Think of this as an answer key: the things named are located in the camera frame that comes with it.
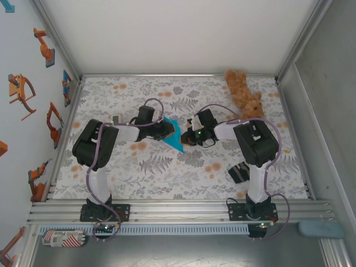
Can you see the blue cloth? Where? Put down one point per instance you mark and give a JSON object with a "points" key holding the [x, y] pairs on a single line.
{"points": [[173, 142]]}

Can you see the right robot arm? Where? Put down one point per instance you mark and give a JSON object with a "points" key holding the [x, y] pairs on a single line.
{"points": [[256, 142]]}

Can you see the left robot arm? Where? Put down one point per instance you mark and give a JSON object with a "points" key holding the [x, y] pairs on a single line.
{"points": [[94, 144]]}

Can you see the white digital clock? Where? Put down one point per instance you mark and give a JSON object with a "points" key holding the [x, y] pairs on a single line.
{"points": [[116, 118]]}

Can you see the floral print tablecloth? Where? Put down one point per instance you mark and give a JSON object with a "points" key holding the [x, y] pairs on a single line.
{"points": [[167, 178]]}

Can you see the black white striped sock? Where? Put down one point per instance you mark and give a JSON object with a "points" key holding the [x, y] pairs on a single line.
{"points": [[239, 173]]}

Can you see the brown teddy bear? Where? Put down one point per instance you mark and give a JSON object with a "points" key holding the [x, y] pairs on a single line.
{"points": [[242, 91]]}

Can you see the small circuit board with LED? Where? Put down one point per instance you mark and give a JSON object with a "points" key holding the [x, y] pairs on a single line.
{"points": [[105, 228], [263, 226]]}

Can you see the red white striped package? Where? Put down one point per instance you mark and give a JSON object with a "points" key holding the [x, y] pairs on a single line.
{"points": [[64, 238]]}

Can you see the blue-grey pad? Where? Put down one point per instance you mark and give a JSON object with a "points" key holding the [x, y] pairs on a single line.
{"points": [[321, 229]]}

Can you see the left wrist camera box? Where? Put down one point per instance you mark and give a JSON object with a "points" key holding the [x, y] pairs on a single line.
{"points": [[146, 114]]}

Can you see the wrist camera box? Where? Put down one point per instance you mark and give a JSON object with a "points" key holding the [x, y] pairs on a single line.
{"points": [[208, 118], [146, 114]]}

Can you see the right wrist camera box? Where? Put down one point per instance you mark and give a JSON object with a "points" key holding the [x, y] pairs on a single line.
{"points": [[208, 118]]}

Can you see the aluminium rail bed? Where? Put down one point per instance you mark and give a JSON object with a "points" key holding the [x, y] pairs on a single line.
{"points": [[180, 211]]}

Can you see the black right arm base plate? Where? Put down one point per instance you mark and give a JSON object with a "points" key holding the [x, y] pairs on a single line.
{"points": [[236, 212]]}

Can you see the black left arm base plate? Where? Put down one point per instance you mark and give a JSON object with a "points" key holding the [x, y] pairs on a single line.
{"points": [[122, 212]]}

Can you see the aluminium side rail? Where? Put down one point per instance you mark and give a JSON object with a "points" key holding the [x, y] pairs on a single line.
{"points": [[296, 139], [62, 142]]}

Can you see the blue orange machine wall sticker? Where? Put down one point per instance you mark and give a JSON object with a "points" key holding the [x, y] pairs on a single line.
{"points": [[66, 89]]}

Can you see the aluminium upright post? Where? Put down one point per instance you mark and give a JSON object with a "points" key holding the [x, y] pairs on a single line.
{"points": [[303, 36], [55, 36]]}

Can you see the orange gripper frame wall sticker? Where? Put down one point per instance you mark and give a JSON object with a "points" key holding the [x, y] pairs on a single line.
{"points": [[18, 90]]}

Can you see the small orange block wall sticker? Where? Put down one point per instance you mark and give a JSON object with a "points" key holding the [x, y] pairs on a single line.
{"points": [[2, 148]]}

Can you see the small blue wall sticker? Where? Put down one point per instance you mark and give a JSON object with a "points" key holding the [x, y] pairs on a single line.
{"points": [[9, 7]]}

